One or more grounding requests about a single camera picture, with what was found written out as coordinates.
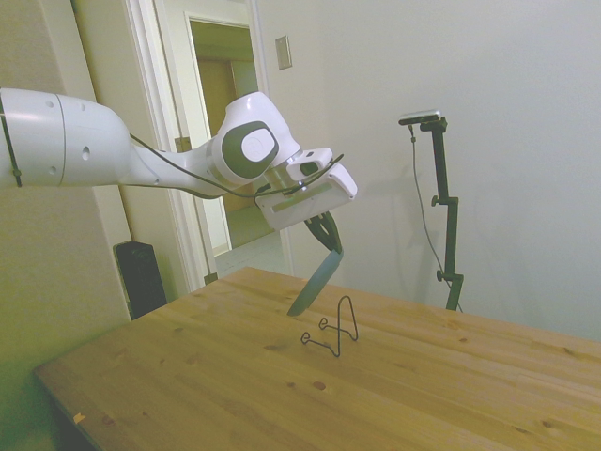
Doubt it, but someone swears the beige sliding closet door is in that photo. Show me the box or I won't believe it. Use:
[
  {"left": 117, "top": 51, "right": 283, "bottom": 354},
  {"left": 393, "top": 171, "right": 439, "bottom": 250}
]
[{"left": 72, "top": 0, "right": 137, "bottom": 320}]

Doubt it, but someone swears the grey exterior camera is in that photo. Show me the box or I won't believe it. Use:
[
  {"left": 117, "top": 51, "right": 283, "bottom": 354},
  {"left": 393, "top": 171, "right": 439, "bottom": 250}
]
[{"left": 397, "top": 108, "right": 443, "bottom": 127}]

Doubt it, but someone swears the black jointed camera stand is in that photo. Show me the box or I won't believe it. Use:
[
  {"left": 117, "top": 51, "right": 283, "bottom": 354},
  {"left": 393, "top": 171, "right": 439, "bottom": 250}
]
[{"left": 419, "top": 117, "right": 466, "bottom": 312}]

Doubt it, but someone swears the black wire plate stand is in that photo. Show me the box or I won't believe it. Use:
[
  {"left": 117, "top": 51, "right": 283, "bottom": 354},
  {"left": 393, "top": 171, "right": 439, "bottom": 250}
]
[{"left": 299, "top": 295, "right": 361, "bottom": 359}]

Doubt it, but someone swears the black floor box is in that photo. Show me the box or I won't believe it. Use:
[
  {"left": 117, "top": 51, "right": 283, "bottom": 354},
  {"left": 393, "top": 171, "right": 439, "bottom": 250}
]
[{"left": 114, "top": 240, "right": 168, "bottom": 321}]

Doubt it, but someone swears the green round plate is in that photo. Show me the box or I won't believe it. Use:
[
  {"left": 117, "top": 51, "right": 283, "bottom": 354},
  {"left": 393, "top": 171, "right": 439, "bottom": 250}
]
[{"left": 285, "top": 247, "right": 346, "bottom": 319}]

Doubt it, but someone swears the white door frame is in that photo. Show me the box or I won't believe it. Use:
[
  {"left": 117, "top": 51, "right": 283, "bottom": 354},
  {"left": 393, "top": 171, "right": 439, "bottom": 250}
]
[{"left": 185, "top": 0, "right": 296, "bottom": 278}]

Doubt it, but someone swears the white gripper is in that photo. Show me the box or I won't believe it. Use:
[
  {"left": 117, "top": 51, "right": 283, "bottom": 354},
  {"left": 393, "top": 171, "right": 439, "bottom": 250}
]
[{"left": 254, "top": 161, "right": 360, "bottom": 253}]

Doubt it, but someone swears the white open door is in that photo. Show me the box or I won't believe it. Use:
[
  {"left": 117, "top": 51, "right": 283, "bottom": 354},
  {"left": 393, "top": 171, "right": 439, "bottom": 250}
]
[{"left": 152, "top": 0, "right": 217, "bottom": 295}]

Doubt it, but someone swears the beige wall switch plate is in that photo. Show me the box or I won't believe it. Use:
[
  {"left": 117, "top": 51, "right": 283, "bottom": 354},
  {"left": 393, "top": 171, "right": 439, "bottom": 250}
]
[{"left": 274, "top": 35, "right": 293, "bottom": 71}]

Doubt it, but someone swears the wooden hallway door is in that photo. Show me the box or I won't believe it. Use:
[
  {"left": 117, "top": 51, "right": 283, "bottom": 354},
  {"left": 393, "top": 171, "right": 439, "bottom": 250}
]
[{"left": 196, "top": 55, "right": 236, "bottom": 142}]

